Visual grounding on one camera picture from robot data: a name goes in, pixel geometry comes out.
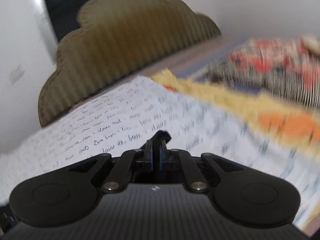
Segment dark window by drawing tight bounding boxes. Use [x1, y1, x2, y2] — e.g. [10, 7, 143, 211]
[39, 0, 101, 43]

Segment black pants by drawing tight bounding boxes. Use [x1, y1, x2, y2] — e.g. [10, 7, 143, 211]
[140, 130, 171, 171]

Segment white script-print bed sheet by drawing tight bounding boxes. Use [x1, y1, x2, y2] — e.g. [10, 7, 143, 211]
[1, 77, 319, 227]

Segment white double wall socket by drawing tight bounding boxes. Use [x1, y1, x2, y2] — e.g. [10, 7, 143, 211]
[9, 65, 24, 86]

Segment yellow orange cloth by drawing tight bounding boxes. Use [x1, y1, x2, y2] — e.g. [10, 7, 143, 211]
[151, 69, 319, 160]

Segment floral patterned blanket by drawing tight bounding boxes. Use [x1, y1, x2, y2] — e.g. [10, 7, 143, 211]
[203, 37, 319, 109]

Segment olive upholstered headboard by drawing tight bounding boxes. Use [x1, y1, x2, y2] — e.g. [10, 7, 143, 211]
[38, 0, 221, 127]

